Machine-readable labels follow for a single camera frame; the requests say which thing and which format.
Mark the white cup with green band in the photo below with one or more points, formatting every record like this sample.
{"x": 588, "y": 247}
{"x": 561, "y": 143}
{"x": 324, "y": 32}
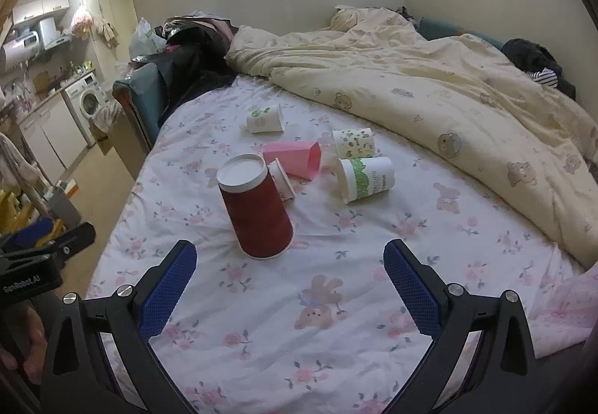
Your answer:
{"x": 369, "y": 178}

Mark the pink hanging bag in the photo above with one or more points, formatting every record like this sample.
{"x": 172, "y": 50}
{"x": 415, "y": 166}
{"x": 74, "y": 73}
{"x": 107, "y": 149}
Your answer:
{"x": 83, "y": 21}

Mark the cream cup with small pictures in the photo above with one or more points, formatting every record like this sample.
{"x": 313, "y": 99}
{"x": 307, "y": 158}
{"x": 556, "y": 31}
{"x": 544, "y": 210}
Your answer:
{"x": 355, "y": 143}

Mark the red ribbed paper cup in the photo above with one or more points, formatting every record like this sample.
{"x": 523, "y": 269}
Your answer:
{"x": 259, "y": 217}

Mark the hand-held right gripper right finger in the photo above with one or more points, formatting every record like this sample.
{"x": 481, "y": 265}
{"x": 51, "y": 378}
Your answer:
{"x": 413, "y": 290}

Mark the pink dotted cloth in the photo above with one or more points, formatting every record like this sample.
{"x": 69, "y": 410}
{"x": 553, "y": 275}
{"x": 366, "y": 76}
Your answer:
{"x": 570, "y": 306}

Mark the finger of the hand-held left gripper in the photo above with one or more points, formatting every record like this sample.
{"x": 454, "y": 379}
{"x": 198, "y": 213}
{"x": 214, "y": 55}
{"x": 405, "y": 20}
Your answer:
{"x": 70, "y": 238}

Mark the person's left hand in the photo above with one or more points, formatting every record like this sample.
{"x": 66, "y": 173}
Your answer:
{"x": 30, "y": 341}

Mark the white plastic bag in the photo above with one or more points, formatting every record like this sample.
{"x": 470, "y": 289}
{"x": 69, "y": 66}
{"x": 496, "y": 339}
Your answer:
{"x": 147, "y": 40}

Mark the yellow plastic item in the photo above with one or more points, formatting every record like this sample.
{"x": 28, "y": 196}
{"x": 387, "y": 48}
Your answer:
{"x": 14, "y": 210}

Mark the black clothing pile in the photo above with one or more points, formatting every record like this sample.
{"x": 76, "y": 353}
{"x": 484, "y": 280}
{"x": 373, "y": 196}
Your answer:
{"x": 196, "y": 68}

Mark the teal bed frame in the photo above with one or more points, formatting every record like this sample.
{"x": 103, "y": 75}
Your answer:
{"x": 140, "y": 91}

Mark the striped cloth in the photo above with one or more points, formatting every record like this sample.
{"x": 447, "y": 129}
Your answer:
{"x": 544, "y": 77}

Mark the black fluffy garment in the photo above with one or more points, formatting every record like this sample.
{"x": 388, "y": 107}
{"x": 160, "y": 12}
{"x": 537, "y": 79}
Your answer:
{"x": 532, "y": 54}

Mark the beige hanging clothes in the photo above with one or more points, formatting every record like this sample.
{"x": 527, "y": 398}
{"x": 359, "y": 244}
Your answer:
{"x": 107, "y": 31}

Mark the small white paper cup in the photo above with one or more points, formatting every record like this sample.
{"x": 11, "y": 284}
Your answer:
{"x": 283, "y": 184}

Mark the white washing machine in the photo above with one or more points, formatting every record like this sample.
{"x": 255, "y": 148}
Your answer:
{"x": 86, "y": 103}

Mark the white floor cabinet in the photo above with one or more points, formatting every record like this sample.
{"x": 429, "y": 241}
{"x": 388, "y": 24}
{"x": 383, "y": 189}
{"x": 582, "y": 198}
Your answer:
{"x": 51, "y": 138}

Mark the white water heater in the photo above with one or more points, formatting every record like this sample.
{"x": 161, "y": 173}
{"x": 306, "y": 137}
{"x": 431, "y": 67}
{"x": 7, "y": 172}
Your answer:
{"x": 18, "y": 50}

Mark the floral white bed sheet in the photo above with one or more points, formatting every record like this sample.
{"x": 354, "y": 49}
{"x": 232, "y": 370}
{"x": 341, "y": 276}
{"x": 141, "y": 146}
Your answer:
{"x": 327, "y": 236}

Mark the white cup with green leaf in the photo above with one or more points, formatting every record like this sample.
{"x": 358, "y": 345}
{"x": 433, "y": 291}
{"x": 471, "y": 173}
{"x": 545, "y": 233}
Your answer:
{"x": 267, "y": 119}

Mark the cardboard box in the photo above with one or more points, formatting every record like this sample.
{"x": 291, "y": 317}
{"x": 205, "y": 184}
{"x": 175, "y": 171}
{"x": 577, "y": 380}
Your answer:
{"x": 103, "y": 138}

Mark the cream bear print duvet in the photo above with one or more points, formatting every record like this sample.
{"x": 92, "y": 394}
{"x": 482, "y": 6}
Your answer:
{"x": 420, "y": 82}

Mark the grey box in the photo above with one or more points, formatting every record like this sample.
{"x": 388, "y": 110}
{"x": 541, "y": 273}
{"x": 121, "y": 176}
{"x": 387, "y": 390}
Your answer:
{"x": 63, "y": 207}

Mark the pink paper cup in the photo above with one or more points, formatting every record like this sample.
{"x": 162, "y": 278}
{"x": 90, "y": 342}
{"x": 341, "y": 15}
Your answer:
{"x": 294, "y": 158}

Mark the white wall cabinet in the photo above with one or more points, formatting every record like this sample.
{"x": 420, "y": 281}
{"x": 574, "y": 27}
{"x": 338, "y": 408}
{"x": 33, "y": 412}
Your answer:
{"x": 42, "y": 7}

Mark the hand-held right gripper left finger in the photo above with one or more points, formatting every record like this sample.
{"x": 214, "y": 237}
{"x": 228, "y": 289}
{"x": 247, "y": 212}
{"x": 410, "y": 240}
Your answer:
{"x": 168, "y": 290}

